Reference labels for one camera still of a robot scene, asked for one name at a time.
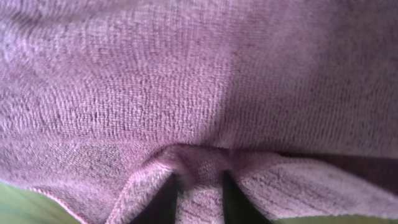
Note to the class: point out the purple microfiber cloth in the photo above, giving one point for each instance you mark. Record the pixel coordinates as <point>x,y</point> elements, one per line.
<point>101,101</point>

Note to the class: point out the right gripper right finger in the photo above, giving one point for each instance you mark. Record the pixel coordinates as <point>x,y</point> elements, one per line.
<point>237,208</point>

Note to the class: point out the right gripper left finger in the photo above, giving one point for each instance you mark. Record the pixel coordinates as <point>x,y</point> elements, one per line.
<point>162,208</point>

